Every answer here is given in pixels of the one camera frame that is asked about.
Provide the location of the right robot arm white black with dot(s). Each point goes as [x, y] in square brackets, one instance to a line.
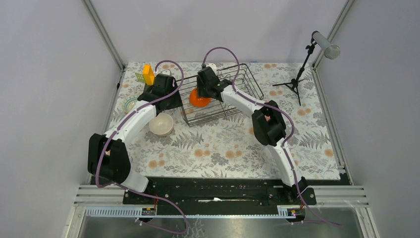
[268, 123]

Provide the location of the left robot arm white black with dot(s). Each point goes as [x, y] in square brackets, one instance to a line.
[107, 153]

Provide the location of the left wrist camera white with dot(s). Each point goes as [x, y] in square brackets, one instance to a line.
[166, 72]

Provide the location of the orange bowl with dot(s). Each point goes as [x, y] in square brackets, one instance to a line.
[197, 101]

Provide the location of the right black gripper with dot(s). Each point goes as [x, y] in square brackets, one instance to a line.
[200, 92]

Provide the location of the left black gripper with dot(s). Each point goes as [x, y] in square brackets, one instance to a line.
[177, 102]

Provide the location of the orange yellow block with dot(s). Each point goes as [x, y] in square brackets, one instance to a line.
[148, 75]

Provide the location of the floral patterned table mat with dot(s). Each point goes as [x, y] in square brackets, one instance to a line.
[226, 147]

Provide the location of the silver microphone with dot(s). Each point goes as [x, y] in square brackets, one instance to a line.
[330, 50]

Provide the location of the black microphone tripod stand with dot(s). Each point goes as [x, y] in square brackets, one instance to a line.
[293, 85]

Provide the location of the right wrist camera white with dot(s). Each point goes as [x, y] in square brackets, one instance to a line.
[213, 67]

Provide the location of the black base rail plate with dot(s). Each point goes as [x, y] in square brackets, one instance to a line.
[211, 196]

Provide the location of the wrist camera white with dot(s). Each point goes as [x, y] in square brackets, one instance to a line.
[213, 67]
[166, 72]

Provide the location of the beige bowl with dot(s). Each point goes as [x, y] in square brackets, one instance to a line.
[162, 124]

